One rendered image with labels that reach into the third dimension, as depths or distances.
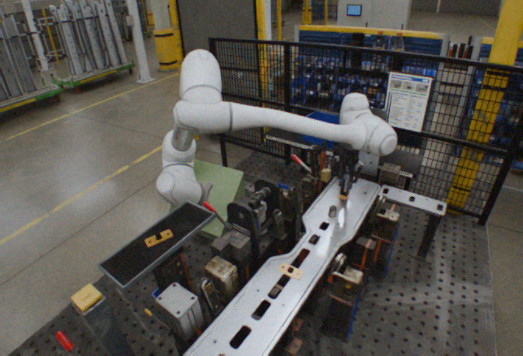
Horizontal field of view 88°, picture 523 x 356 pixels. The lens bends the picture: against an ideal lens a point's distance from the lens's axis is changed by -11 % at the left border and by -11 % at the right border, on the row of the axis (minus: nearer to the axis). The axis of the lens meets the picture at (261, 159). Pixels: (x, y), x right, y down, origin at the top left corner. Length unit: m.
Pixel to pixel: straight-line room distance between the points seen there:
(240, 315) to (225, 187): 0.80
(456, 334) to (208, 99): 1.25
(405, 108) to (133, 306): 1.60
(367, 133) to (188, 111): 0.57
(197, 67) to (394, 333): 1.21
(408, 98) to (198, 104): 1.10
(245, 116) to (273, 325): 0.64
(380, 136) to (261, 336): 0.68
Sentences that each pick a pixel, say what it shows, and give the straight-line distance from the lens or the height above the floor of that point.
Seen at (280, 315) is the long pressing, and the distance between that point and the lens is 0.96.
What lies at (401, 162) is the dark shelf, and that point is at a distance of 1.66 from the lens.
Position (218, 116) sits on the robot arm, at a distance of 0.96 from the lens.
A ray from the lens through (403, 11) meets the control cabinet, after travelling 7.62.
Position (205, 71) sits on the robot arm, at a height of 1.59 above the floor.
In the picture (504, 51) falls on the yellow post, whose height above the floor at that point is 1.60.
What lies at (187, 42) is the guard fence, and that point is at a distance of 3.87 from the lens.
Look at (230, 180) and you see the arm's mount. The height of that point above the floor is 0.94.
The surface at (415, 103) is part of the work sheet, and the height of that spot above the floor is 1.30.
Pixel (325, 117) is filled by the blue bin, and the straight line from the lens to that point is 1.83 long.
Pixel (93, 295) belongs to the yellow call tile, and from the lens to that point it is 0.93.
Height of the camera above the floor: 1.82
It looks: 30 degrees down
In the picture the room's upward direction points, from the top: 3 degrees counter-clockwise
